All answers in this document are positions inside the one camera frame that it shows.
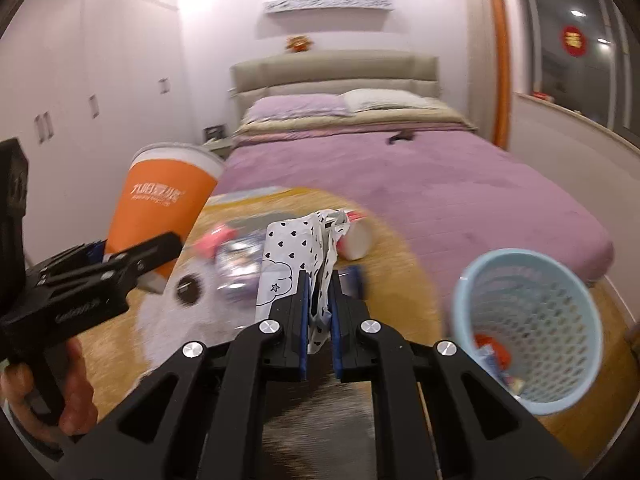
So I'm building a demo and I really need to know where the picture frame on nightstand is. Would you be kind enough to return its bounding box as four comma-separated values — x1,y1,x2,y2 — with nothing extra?
203,124,227,142

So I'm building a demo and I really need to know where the light blue mesh basket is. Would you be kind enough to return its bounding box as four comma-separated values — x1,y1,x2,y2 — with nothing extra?
449,248,603,416

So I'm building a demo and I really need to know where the white heart patterned bag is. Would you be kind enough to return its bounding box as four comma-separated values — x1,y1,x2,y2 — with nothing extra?
255,209,349,354

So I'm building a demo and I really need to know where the beige padded headboard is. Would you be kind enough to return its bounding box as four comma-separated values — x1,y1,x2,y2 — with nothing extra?
230,50,442,118

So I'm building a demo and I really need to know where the pink wrapped packet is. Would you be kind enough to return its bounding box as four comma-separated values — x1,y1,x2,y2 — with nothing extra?
192,223,238,260

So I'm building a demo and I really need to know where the clear plastic bottle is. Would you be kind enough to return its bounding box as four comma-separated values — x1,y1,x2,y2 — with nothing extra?
214,238,367,306

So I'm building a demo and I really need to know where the red window decoration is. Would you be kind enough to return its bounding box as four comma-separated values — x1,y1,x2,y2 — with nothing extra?
561,25,588,58

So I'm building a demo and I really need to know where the white wall shelf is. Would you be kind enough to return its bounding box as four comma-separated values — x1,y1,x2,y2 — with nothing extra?
264,0,394,14

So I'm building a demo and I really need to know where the red white paper cup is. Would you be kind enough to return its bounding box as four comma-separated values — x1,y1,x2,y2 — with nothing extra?
337,209,374,261

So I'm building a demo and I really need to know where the bed with purple blanket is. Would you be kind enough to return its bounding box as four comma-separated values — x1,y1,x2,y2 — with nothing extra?
216,105,615,308

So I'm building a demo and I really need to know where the purple pillow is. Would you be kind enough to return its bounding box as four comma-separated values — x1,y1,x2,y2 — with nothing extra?
243,93,352,124

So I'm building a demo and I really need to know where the white wardrobe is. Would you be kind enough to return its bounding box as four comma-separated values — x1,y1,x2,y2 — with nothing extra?
1,0,198,261

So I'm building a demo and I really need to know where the small dark object on bed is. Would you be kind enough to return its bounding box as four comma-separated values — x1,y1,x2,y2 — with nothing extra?
386,130,416,145

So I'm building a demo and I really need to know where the round yellow panda rug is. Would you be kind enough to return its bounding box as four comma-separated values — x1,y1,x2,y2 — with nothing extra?
74,186,446,480

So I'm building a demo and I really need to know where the orange plush toy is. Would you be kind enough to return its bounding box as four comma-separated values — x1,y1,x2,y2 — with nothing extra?
285,35,314,53

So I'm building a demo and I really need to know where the orange soymilk paper cup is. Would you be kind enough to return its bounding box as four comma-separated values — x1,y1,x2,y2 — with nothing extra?
103,142,227,295

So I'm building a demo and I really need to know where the left beige orange curtain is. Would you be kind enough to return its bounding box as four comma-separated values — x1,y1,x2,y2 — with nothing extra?
466,0,512,150

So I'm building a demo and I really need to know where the blue white milk carton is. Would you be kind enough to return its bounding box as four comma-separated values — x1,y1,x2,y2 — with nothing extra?
474,343,526,396

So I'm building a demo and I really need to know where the grey bedside nightstand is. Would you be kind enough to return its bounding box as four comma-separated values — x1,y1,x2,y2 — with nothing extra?
202,136,235,160

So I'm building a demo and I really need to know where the dark framed window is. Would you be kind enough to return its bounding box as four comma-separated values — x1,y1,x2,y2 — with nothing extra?
520,0,639,146

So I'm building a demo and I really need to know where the white pillow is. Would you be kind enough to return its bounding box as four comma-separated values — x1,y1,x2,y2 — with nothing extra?
341,89,446,113

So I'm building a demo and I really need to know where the left human hand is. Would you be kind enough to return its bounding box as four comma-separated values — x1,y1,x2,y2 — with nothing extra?
1,337,99,448

